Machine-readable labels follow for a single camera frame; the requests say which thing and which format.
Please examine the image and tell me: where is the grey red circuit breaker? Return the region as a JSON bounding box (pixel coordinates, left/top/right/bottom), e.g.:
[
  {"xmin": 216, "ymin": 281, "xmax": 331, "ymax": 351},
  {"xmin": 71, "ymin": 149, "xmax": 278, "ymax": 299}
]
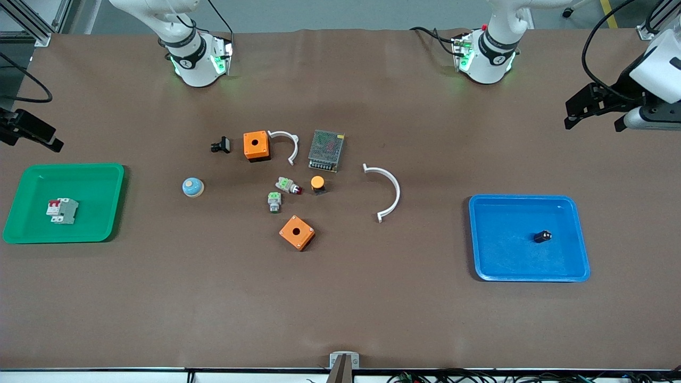
[{"xmin": 46, "ymin": 198, "xmax": 80, "ymax": 225}]

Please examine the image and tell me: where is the green plastic tray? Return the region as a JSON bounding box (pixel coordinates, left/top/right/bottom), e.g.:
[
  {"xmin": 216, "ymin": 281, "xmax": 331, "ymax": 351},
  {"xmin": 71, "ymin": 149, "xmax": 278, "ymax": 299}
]
[{"xmin": 2, "ymin": 163, "xmax": 125, "ymax": 245}]

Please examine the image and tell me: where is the blue plastic tray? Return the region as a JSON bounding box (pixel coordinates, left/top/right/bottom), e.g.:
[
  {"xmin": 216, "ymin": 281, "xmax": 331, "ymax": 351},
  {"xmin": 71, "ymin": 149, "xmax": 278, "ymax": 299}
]
[{"xmin": 468, "ymin": 194, "xmax": 591, "ymax": 282}]

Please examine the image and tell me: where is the orange button box upright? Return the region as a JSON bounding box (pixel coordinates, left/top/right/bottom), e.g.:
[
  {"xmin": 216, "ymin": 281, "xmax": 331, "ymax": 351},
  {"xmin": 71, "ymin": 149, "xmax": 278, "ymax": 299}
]
[{"xmin": 243, "ymin": 131, "xmax": 271, "ymax": 163}]

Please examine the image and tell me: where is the metal mesh power supply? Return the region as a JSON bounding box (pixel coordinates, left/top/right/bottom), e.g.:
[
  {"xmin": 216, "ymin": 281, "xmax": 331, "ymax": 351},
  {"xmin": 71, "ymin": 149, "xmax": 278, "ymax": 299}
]
[{"xmin": 308, "ymin": 129, "xmax": 345, "ymax": 173}]

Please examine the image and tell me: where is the orange button box tilted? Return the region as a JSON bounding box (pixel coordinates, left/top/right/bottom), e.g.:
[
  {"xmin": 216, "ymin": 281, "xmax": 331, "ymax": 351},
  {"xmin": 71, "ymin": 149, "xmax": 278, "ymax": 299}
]
[{"xmin": 279, "ymin": 215, "xmax": 316, "ymax": 252}]

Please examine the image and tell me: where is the brown table cover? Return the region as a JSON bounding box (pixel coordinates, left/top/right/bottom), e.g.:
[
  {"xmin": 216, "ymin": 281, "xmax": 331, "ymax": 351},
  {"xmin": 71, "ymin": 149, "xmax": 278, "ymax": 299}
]
[{"xmin": 0, "ymin": 28, "xmax": 681, "ymax": 371}]

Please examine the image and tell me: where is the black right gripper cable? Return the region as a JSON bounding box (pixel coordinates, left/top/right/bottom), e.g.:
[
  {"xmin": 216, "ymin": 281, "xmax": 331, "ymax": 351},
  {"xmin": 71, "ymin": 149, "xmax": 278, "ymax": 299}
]
[{"xmin": 0, "ymin": 52, "xmax": 53, "ymax": 103}]

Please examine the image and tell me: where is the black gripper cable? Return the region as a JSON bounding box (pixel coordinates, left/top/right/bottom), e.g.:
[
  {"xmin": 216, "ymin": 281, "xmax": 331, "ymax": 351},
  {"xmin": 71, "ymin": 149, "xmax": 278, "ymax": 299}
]
[
  {"xmin": 0, "ymin": 52, "xmax": 53, "ymax": 103},
  {"xmin": 582, "ymin": 0, "xmax": 653, "ymax": 99}
]

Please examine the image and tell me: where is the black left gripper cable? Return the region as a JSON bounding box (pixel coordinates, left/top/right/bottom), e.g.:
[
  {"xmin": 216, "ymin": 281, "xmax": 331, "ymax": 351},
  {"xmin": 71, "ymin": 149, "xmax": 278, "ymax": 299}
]
[{"xmin": 582, "ymin": 0, "xmax": 653, "ymax": 99}]

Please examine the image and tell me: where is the aluminium frame profile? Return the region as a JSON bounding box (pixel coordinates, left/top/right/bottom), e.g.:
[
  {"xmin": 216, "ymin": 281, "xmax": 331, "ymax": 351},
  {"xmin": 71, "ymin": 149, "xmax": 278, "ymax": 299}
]
[
  {"xmin": 0, "ymin": 0, "xmax": 73, "ymax": 48},
  {"xmin": 636, "ymin": 0, "xmax": 681, "ymax": 41}
]

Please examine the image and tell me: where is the black left arm base cable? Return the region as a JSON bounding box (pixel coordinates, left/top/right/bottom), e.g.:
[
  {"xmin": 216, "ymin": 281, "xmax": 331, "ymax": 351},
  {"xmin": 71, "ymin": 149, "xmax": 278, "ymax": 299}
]
[{"xmin": 409, "ymin": 26, "xmax": 459, "ymax": 57}]

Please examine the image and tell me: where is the black arm base cable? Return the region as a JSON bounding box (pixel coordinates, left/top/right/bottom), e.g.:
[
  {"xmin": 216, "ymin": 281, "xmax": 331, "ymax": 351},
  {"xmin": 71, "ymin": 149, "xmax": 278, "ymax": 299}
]
[
  {"xmin": 206, "ymin": 0, "xmax": 236, "ymax": 36},
  {"xmin": 409, "ymin": 26, "xmax": 459, "ymax": 57}
]

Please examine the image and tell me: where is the large white curved bracket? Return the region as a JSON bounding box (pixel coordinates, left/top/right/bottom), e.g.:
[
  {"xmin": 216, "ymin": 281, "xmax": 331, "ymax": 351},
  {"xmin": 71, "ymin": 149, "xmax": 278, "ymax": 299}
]
[{"xmin": 362, "ymin": 163, "xmax": 401, "ymax": 223}]

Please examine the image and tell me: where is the black right arm base cable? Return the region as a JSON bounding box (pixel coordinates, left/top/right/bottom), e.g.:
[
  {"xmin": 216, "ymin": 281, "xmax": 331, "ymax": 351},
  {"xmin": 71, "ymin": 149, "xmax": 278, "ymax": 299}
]
[{"xmin": 206, "ymin": 0, "xmax": 236, "ymax": 36}]

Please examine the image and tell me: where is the small white curved bracket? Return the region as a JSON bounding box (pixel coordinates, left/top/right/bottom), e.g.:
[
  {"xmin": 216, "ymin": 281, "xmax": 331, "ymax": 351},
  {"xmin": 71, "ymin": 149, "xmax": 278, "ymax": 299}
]
[{"xmin": 268, "ymin": 130, "xmax": 300, "ymax": 166}]

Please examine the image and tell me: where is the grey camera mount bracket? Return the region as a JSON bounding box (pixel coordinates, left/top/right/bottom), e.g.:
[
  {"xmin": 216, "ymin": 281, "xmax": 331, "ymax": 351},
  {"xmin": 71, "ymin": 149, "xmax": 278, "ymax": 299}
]
[{"xmin": 329, "ymin": 351, "xmax": 360, "ymax": 383}]

